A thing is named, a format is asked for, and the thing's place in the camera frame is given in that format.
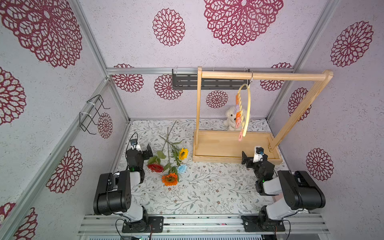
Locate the light blue carnation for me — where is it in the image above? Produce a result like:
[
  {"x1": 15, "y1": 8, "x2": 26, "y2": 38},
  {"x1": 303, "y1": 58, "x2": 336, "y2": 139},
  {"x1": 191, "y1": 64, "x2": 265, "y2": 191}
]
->
[{"x1": 166, "y1": 127, "x2": 188, "y2": 175}]

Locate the yellow clip hanger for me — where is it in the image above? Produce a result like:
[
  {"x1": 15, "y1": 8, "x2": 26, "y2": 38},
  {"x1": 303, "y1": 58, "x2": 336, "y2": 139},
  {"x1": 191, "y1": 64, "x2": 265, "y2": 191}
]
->
[{"x1": 237, "y1": 73, "x2": 254, "y2": 137}]

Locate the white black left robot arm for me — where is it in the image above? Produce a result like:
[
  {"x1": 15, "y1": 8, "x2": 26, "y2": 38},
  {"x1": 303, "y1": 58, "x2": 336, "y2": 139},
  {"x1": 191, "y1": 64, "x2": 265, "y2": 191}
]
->
[{"x1": 93, "y1": 144, "x2": 153, "y2": 225}]

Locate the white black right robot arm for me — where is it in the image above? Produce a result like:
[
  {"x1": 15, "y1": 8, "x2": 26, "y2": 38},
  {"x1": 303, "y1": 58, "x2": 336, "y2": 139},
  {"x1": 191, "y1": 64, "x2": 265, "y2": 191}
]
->
[{"x1": 242, "y1": 147, "x2": 326, "y2": 224}]

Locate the pink clothes peg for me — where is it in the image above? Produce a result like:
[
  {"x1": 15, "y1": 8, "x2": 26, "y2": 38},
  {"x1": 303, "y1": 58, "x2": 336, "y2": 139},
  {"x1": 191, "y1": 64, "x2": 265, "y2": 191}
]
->
[{"x1": 239, "y1": 130, "x2": 244, "y2": 142}]

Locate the wooden clothes rack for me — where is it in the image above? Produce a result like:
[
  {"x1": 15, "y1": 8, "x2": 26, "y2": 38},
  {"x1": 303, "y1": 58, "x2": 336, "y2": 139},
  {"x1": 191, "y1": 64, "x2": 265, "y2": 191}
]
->
[{"x1": 193, "y1": 67, "x2": 334, "y2": 165}]

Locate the purple clothes peg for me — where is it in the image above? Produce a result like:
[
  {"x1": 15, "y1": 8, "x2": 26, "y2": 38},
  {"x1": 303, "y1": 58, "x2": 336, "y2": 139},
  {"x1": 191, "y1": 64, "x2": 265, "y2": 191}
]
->
[{"x1": 234, "y1": 104, "x2": 242, "y2": 114}]

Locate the orange artificial flower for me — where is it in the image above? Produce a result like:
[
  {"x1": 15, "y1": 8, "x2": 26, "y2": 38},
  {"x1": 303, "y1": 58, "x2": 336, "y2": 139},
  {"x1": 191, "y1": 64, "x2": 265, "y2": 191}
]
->
[{"x1": 161, "y1": 140, "x2": 180, "y2": 187}]

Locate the white plush dog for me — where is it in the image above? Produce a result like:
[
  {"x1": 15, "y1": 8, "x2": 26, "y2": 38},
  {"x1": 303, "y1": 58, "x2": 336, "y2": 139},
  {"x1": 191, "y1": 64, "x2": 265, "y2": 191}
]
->
[{"x1": 224, "y1": 106, "x2": 241, "y2": 131}]

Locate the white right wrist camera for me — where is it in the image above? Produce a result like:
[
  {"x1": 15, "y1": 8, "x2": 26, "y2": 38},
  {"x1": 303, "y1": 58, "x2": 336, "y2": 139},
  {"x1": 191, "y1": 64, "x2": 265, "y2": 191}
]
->
[{"x1": 253, "y1": 146, "x2": 268, "y2": 163}]

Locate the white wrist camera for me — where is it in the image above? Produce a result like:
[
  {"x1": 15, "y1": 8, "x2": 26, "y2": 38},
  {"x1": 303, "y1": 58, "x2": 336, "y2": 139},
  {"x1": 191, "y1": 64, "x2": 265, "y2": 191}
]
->
[
  {"x1": 130, "y1": 139, "x2": 142, "y2": 151},
  {"x1": 253, "y1": 146, "x2": 268, "y2": 163}
]

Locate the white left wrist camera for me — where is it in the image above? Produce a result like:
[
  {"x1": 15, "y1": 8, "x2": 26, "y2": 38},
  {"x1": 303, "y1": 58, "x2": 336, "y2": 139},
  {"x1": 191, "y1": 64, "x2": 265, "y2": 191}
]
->
[{"x1": 130, "y1": 139, "x2": 142, "y2": 151}]

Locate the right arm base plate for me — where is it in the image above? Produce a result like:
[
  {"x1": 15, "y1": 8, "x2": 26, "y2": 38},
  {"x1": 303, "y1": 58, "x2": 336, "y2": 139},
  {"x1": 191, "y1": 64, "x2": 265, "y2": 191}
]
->
[{"x1": 241, "y1": 216, "x2": 286, "y2": 233}]

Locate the black wire wall rack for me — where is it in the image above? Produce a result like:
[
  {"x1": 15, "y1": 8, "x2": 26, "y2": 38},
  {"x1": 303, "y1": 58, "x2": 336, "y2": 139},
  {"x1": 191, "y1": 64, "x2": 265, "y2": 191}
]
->
[{"x1": 79, "y1": 94, "x2": 110, "y2": 135}]

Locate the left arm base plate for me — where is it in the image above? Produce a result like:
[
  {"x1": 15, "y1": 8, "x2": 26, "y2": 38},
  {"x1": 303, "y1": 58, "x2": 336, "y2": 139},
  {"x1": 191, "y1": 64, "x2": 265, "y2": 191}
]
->
[{"x1": 122, "y1": 217, "x2": 164, "y2": 234}]

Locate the aluminium front rail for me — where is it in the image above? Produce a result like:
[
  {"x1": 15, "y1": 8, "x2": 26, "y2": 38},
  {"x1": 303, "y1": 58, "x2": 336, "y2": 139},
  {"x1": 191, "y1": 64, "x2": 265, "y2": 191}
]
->
[{"x1": 77, "y1": 214, "x2": 330, "y2": 238}]

